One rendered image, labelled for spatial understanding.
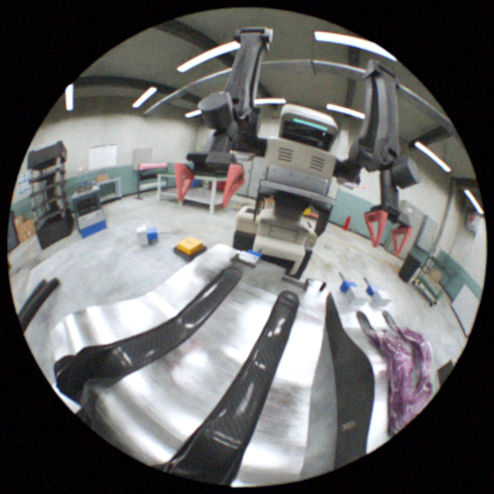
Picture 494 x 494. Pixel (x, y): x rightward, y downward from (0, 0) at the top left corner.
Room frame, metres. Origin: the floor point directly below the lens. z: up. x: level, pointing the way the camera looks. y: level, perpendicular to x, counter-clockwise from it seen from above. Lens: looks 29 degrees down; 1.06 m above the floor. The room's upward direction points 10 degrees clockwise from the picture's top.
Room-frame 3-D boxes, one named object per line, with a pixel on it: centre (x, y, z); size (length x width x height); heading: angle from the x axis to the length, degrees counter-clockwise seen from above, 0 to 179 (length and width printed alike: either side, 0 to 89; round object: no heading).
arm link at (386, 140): (0.34, -0.33, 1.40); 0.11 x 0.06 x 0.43; 85
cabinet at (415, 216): (3.26, -5.34, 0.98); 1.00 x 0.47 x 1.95; 65
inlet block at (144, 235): (0.40, 0.34, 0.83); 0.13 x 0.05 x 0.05; 132
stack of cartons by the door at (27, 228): (-0.01, 6.89, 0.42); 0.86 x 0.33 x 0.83; 155
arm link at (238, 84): (0.38, 0.09, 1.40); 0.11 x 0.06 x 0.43; 85
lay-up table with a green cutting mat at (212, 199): (3.97, 1.82, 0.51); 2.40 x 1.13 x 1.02; 69
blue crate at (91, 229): (1.41, 3.06, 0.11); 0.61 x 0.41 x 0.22; 155
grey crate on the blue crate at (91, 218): (1.41, 3.06, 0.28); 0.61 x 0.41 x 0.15; 155
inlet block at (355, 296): (0.25, -0.29, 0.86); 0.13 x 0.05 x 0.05; 176
